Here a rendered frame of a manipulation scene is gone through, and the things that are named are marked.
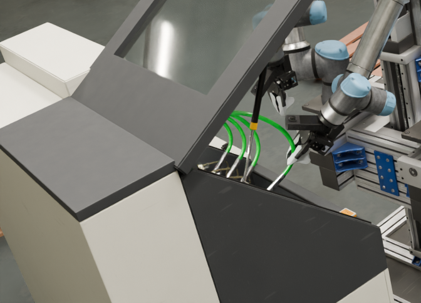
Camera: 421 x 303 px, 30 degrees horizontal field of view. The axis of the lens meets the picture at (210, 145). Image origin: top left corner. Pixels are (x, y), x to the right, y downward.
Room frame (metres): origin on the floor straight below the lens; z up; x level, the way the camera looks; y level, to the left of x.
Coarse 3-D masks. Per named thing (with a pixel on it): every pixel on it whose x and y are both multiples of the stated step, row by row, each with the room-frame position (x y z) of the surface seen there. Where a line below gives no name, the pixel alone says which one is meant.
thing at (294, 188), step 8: (256, 168) 2.54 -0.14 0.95; (264, 168) 2.52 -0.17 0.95; (256, 176) 2.52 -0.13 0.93; (264, 176) 2.47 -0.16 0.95; (272, 176) 2.45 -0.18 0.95; (256, 184) 2.54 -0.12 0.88; (264, 184) 2.48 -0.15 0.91; (280, 184) 2.38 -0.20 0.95; (288, 184) 2.37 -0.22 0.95; (296, 184) 2.35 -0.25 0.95; (280, 192) 2.39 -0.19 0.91; (288, 192) 2.34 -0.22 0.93; (296, 192) 2.30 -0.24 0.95; (304, 192) 2.29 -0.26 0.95; (312, 192) 2.27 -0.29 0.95; (304, 200) 2.25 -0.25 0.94; (312, 200) 2.22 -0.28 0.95; (320, 200) 2.21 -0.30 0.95; (336, 208) 2.14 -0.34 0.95
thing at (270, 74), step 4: (268, 68) 2.41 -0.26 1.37; (272, 68) 2.40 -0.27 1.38; (276, 68) 2.40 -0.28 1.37; (268, 72) 2.40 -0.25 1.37; (272, 72) 2.39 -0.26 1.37; (276, 72) 2.39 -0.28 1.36; (268, 76) 2.38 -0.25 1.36; (272, 76) 2.38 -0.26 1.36; (268, 80) 2.37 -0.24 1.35; (272, 80) 2.38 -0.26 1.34; (256, 84) 2.39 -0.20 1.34; (264, 84) 2.37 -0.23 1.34; (268, 84) 2.37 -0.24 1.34; (252, 88) 2.39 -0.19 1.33; (256, 88) 2.37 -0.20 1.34; (264, 88) 2.37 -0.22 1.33; (252, 92) 2.38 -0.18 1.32; (264, 92) 2.36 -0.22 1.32
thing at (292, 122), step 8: (288, 120) 2.07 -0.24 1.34; (296, 120) 2.06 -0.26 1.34; (304, 120) 2.06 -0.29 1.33; (312, 120) 2.06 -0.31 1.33; (320, 120) 2.06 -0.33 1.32; (288, 128) 2.06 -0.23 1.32; (296, 128) 2.05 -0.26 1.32; (304, 128) 2.05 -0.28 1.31; (312, 128) 2.05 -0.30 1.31; (320, 128) 2.04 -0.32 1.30
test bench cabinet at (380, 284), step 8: (384, 272) 1.97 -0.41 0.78; (376, 280) 1.95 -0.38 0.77; (384, 280) 1.96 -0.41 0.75; (360, 288) 1.92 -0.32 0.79; (368, 288) 1.93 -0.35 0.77; (376, 288) 1.95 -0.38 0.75; (384, 288) 1.96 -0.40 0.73; (352, 296) 1.91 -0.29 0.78; (360, 296) 1.92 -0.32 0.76; (368, 296) 1.93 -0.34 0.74; (376, 296) 1.94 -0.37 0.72; (384, 296) 1.96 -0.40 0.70; (392, 296) 1.97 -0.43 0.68
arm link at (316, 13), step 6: (318, 0) 2.49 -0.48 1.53; (312, 6) 2.44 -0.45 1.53; (318, 6) 2.43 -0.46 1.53; (324, 6) 2.45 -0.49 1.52; (306, 12) 2.44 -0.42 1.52; (312, 12) 2.43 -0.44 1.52; (318, 12) 2.42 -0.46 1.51; (324, 12) 2.43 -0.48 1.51; (306, 18) 2.43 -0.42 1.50; (312, 18) 2.43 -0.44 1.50; (318, 18) 2.42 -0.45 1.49; (324, 18) 2.42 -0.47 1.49; (300, 24) 2.45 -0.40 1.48; (306, 24) 2.45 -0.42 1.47; (312, 24) 2.44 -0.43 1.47
